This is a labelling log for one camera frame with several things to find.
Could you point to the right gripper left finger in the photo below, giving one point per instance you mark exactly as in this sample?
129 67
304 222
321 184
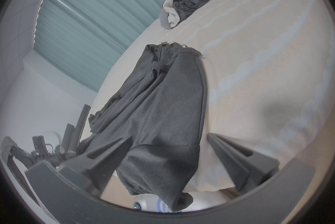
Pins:
110 165

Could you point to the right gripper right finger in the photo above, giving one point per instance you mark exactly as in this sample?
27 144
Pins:
230 165

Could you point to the black T-shirt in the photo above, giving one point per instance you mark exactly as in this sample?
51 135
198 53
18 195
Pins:
162 113

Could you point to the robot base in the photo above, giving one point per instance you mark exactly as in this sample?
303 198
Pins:
209 198

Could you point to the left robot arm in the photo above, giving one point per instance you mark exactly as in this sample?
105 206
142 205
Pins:
38 145

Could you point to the bed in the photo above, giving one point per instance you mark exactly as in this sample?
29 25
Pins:
261 60

